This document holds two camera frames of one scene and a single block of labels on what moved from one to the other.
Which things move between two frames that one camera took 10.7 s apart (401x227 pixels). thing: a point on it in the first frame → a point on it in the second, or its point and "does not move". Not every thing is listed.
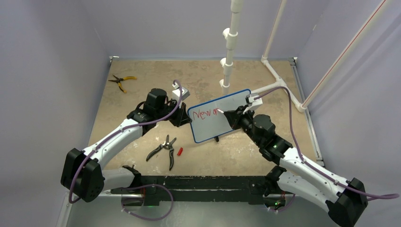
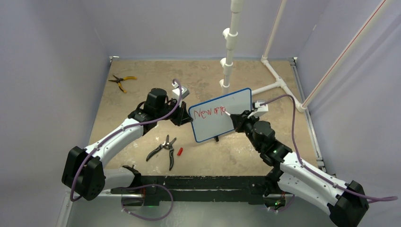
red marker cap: [180, 151] does not move
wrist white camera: [255, 103] → [261, 109]
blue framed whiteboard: [207, 122] does not move
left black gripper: [183, 117] does not move
